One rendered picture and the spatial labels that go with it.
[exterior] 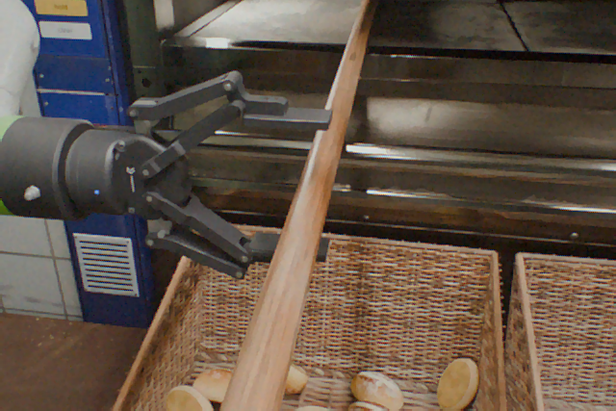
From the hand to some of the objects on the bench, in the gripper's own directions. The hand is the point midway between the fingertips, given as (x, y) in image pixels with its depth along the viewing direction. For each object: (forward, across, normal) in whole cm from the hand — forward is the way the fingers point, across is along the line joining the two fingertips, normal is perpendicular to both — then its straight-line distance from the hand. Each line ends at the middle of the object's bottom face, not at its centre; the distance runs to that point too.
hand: (310, 187), depth 53 cm
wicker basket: (-3, +62, -26) cm, 67 cm away
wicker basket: (+56, +62, -25) cm, 87 cm away
